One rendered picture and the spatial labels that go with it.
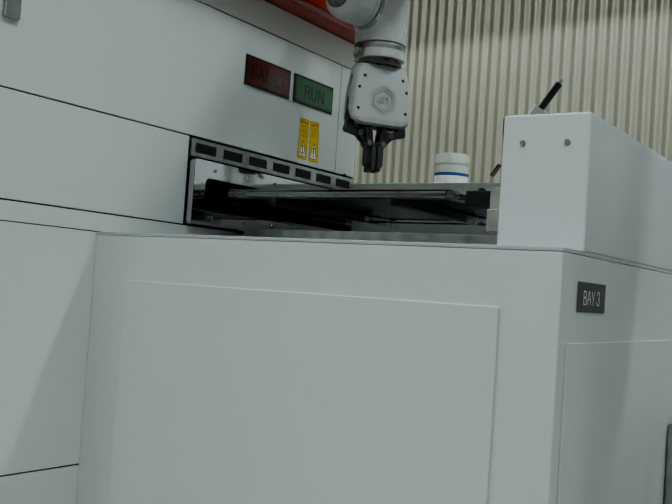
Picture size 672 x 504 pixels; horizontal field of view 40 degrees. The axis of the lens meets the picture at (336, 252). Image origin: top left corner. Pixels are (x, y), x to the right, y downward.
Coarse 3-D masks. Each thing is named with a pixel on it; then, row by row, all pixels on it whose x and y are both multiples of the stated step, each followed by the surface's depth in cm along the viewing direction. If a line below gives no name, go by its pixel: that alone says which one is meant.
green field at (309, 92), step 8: (296, 80) 156; (304, 80) 158; (296, 88) 156; (304, 88) 158; (312, 88) 160; (320, 88) 162; (328, 88) 165; (296, 96) 157; (304, 96) 158; (312, 96) 160; (320, 96) 163; (328, 96) 165; (312, 104) 161; (320, 104) 163; (328, 104) 165
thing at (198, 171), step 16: (192, 160) 135; (192, 176) 135; (208, 176) 137; (224, 176) 140; (240, 176) 143; (256, 176) 147; (272, 176) 150; (192, 192) 135; (192, 208) 134; (208, 224) 138; (224, 224) 141; (240, 224) 144; (256, 224) 147; (272, 224) 151; (288, 224) 154
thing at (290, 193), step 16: (240, 192) 136; (256, 192) 134; (272, 192) 133; (288, 192) 131; (304, 192) 130; (320, 192) 128; (336, 192) 127; (352, 192) 125; (368, 192) 124; (384, 192) 123; (400, 192) 121; (416, 192) 120; (432, 192) 119
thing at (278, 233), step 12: (252, 228) 142; (372, 240) 130; (384, 240) 129; (396, 240) 128; (408, 240) 127; (420, 240) 126; (432, 240) 125; (444, 240) 124; (456, 240) 123; (468, 240) 122; (480, 240) 121; (492, 240) 120
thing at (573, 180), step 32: (512, 128) 97; (544, 128) 95; (576, 128) 93; (608, 128) 97; (512, 160) 97; (544, 160) 95; (576, 160) 93; (608, 160) 98; (640, 160) 108; (512, 192) 97; (544, 192) 95; (576, 192) 93; (608, 192) 98; (640, 192) 108; (512, 224) 96; (544, 224) 94; (576, 224) 93; (608, 224) 98; (640, 224) 109; (608, 256) 99; (640, 256) 109
